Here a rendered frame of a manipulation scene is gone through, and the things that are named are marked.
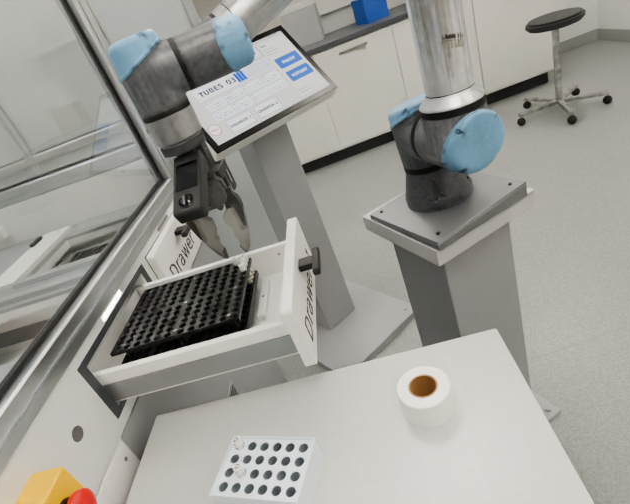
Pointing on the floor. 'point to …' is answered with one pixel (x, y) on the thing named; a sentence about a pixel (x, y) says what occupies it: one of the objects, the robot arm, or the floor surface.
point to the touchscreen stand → (336, 329)
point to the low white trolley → (380, 435)
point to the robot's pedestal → (466, 285)
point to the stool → (558, 64)
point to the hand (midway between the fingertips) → (234, 250)
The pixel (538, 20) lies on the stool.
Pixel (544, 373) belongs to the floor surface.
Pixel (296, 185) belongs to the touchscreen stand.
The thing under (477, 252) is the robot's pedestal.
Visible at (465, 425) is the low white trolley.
